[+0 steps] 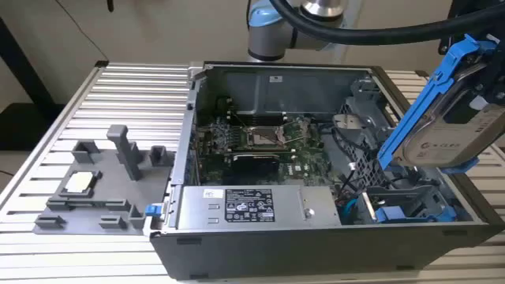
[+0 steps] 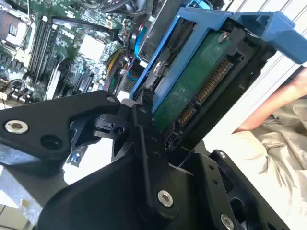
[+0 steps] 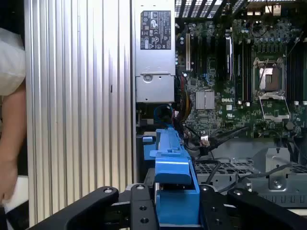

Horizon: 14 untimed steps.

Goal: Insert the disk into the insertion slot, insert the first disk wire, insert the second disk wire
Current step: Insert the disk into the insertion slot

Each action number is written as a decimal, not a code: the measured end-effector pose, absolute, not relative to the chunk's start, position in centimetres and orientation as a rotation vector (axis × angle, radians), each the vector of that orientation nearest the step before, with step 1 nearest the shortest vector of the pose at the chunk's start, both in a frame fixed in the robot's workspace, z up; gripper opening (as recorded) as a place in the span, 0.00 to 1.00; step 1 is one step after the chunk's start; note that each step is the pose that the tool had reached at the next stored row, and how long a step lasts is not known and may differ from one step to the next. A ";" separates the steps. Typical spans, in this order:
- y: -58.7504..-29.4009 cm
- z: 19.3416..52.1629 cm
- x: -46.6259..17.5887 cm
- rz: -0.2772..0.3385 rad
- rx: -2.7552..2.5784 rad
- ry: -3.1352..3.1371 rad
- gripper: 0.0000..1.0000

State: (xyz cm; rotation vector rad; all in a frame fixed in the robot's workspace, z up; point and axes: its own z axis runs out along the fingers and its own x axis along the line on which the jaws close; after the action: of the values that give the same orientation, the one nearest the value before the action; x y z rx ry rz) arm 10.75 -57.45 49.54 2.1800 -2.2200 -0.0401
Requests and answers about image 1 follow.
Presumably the gray parts rack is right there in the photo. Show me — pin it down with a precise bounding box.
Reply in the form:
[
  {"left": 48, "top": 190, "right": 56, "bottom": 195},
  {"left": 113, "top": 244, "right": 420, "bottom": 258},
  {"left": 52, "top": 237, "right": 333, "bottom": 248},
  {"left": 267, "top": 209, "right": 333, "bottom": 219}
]
[{"left": 34, "top": 124, "right": 177, "bottom": 236}]

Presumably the silver power supply box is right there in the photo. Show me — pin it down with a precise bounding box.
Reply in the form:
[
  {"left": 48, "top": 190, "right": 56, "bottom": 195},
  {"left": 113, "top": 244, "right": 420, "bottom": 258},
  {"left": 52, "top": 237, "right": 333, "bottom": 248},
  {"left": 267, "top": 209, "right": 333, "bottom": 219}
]
[{"left": 176, "top": 185, "right": 343, "bottom": 229}]

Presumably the blue data cable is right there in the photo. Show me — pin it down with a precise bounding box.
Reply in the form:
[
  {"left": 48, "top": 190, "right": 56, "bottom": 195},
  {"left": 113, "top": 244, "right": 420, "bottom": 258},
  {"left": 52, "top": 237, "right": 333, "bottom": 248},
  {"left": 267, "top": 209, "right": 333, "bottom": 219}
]
[{"left": 341, "top": 198, "right": 359, "bottom": 221}]

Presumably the green motherboard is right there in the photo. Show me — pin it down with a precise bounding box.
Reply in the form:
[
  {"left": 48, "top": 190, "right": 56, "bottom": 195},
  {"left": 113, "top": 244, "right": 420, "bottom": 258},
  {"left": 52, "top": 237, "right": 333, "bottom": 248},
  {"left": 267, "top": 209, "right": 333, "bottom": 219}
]
[{"left": 195, "top": 114, "right": 336, "bottom": 187}]

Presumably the black disk wire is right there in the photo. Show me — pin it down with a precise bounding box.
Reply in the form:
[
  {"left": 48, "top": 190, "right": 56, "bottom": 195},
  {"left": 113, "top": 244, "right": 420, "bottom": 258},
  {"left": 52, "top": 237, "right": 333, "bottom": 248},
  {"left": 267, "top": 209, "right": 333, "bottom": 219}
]
[{"left": 332, "top": 127, "right": 372, "bottom": 166}]

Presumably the CPU socket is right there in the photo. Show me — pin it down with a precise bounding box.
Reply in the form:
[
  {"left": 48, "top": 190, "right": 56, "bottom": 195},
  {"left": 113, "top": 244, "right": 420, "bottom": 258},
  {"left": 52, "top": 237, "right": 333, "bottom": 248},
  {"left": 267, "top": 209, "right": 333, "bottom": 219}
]
[{"left": 243, "top": 125, "right": 288, "bottom": 147}]

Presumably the black open PC case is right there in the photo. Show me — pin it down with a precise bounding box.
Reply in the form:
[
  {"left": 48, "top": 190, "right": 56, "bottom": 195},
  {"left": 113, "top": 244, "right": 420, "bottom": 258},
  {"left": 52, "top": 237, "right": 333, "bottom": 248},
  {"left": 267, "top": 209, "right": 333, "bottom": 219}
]
[{"left": 148, "top": 60, "right": 505, "bottom": 280}]

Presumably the thick black cable hose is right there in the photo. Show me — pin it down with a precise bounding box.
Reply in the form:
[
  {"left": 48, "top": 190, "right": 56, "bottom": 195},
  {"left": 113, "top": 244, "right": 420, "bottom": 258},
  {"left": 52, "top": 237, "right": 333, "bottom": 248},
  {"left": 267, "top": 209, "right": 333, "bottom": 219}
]
[{"left": 271, "top": 0, "right": 505, "bottom": 47}]

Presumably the blue disk bay guide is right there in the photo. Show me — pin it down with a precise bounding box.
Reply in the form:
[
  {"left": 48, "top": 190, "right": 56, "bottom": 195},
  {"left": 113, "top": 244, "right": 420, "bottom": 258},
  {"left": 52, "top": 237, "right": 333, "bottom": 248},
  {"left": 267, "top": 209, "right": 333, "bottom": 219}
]
[{"left": 375, "top": 205, "right": 455, "bottom": 224}]

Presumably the hard disk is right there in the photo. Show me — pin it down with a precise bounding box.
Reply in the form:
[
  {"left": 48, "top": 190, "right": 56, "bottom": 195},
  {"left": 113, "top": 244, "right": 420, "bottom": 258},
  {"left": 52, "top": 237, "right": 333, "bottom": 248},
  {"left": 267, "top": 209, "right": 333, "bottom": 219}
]
[{"left": 376, "top": 34, "right": 505, "bottom": 175}]

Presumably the metal drive cage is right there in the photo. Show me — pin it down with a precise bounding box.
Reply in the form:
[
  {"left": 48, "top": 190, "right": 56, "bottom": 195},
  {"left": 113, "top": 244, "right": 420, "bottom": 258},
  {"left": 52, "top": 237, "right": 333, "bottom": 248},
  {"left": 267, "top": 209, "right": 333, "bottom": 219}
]
[{"left": 319, "top": 76, "right": 400, "bottom": 190}]

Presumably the CPU chip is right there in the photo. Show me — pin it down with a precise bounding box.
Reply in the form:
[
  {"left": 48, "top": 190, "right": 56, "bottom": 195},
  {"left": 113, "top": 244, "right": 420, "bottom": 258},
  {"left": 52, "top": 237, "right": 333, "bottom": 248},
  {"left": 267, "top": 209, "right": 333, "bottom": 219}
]
[{"left": 65, "top": 171, "right": 97, "bottom": 193}]

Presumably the black graphics card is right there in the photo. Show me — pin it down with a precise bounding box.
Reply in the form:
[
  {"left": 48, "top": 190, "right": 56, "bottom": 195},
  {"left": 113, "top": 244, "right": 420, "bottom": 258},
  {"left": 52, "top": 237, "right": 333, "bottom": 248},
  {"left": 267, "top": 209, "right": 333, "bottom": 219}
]
[{"left": 231, "top": 152, "right": 281, "bottom": 186}]

